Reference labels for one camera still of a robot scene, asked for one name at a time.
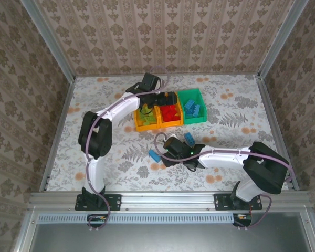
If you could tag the red lego brick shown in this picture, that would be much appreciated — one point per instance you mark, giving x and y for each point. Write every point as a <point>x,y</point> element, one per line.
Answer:
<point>170,113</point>
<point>177,117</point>
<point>175,110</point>
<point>167,118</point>
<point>166,110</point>

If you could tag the black wiring junction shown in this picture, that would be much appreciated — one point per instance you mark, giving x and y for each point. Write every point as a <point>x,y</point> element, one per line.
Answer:
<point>97,219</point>
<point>242,219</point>

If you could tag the aluminum table side rail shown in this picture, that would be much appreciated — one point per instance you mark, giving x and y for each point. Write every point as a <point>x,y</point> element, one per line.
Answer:
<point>271,113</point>
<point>60,126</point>

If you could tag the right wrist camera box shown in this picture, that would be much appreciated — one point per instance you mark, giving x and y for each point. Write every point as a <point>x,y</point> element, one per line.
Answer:
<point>174,145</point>

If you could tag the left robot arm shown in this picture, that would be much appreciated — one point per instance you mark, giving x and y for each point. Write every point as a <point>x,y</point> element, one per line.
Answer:
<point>94,136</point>

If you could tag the orange plastic bin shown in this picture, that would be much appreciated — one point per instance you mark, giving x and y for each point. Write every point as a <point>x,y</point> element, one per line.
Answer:
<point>147,128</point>
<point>170,125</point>

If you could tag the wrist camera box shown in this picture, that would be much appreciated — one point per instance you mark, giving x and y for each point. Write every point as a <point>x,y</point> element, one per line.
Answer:
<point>150,81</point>
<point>174,145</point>

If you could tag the green plastic bin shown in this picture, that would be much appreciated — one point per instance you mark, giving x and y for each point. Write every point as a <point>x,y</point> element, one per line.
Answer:
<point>194,120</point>

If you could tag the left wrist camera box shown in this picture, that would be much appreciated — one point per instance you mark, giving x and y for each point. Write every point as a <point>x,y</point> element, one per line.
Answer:
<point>150,81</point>

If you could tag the aluminum base rail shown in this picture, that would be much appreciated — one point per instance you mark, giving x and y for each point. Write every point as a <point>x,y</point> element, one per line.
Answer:
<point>168,200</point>

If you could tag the grey metal panel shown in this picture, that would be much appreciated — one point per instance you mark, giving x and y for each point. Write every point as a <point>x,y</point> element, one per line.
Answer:
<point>157,239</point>

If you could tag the floral tablecloth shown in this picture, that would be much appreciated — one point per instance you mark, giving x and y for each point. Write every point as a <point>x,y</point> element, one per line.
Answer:
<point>225,86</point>

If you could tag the aluminum frame post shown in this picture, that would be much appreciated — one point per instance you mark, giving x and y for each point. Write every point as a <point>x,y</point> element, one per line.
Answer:
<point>282,39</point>
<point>48,39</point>

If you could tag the pile of green bricks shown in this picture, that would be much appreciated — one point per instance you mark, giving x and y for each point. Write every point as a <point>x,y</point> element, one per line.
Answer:
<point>147,114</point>

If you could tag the blue lego brick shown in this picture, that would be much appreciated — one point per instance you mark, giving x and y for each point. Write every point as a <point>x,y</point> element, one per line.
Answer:
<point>197,109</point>
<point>154,156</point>
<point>189,138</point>
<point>190,113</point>
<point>189,104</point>

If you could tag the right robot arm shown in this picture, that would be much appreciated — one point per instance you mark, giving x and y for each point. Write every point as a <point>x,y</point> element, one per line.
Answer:
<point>265,168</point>

